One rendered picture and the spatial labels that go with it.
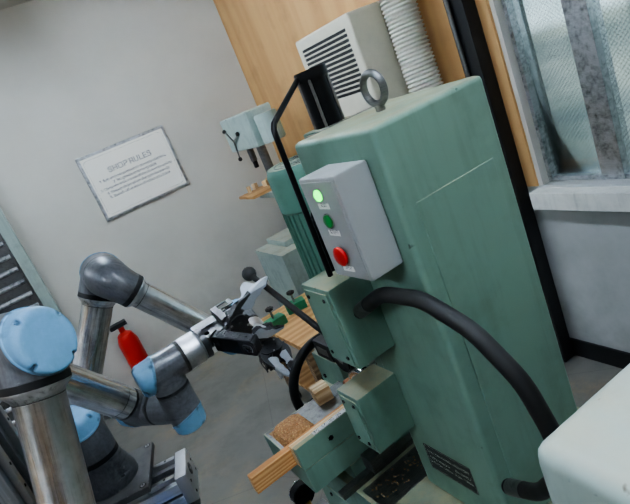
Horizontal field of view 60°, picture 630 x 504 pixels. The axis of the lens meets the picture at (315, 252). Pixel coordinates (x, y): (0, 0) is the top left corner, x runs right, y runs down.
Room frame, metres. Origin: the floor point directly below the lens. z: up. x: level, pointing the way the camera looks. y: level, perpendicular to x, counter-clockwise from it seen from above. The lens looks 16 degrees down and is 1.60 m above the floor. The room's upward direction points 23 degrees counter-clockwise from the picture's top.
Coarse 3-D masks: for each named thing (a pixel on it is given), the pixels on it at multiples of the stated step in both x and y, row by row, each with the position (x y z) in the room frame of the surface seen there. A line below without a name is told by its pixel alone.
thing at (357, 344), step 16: (304, 288) 0.87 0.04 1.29; (320, 288) 0.82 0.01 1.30; (336, 288) 0.81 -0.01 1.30; (352, 288) 0.82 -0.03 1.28; (368, 288) 0.83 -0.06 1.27; (320, 304) 0.83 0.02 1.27; (336, 304) 0.80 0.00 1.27; (352, 304) 0.81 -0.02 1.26; (320, 320) 0.86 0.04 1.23; (336, 320) 0.81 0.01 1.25; (352, 320) 0.81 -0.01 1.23; (368, 320) 0.82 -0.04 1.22; (384, 320) 0.83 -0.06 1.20; (336, 336) 0.83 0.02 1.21; (352, 336) 0.80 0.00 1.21; (368, 336) 0.82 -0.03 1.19; (384, 336) 0.83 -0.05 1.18; (336, 352) 0.85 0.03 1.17; (352, 352) 0.80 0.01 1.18; (368, 352) 0.81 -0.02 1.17
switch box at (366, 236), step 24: (336, 168) 0.76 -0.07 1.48; (360, 168) 0.73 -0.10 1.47; (312, 192) 0.77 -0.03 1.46; (336, 192) 0.71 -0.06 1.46; (360, 192) 0.72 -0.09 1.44; (336, 216) 0.73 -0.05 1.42; (360, 216) 0.72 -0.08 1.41; (384, 216) 0.73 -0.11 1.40; (336, 240) 0.76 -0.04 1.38; (360, 240) 0.71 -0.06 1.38; (384, 240) 0.73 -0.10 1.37; (336, 264) 0.78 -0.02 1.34; (360, 264) 0.72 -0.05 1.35; (384, 264) 0.72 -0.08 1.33
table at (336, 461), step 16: (336, 384) 1.22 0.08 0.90; (336, 400) 1.15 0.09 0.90; (304, 416) 1.14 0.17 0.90; (320, 416) 1.12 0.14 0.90; (272, 448) 1.12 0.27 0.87; (336, 448) 0.99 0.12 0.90; (352, 448) 1.00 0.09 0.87; (320, 464) 0.97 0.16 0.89; (336, 464) 0.98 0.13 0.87; (304, 480) 0.99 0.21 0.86; (320, 480) 0.96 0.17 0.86
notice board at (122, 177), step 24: (120, 144) 3.95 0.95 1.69; (144, 144) 4.01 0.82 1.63; (168, 144) 4.07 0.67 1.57; (96, 168) 3.87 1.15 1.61; (120, 168) 3.92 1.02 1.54; (144, 168) 3.98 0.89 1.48; (168, 168) 4.04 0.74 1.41; (96, 192) 3.84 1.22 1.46; (120, 192) 3.89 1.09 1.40; (144, 192) 3.95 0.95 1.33; (168, 192) 4.01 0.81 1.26
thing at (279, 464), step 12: (336, 408) 1.06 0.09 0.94; (288, 444) 1.00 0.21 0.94; (276, 456) 0.98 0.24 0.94; (288, 456) 0.98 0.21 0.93; (264, 468) 0.96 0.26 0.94; (276, 468) 0.96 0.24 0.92; (288, 468) 0.97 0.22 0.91; (252, 480) 0.94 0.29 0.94; (264, 480) 0.95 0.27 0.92; (276, 480) 0.96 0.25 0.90
